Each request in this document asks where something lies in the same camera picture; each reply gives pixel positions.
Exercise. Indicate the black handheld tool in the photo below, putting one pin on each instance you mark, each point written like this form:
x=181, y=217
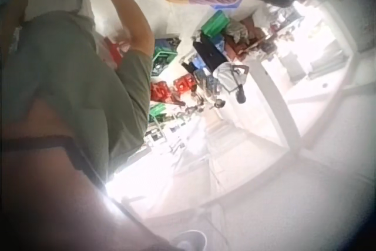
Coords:
x=241, y=95

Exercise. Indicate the green plastic crate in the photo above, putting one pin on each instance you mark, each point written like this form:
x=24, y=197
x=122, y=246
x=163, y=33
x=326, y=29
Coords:
x=216, y=23
x=156, y=112
x=164, y=57

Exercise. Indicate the red box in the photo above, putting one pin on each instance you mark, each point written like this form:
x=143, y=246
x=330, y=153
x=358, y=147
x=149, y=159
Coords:
x=239, y=46

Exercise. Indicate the white bowl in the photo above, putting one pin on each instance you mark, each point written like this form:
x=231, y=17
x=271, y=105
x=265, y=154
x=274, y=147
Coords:
x=188, y=240

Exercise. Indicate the black flat bag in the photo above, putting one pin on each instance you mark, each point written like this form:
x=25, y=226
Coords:
x=209, y=52

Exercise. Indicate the red plastic crate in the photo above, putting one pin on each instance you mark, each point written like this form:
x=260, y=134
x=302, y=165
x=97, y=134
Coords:
x=185, y=83
x=160, y=91
x=115, y=51

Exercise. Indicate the white table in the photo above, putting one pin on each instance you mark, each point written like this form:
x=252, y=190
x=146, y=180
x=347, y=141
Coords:
x=293, y=92

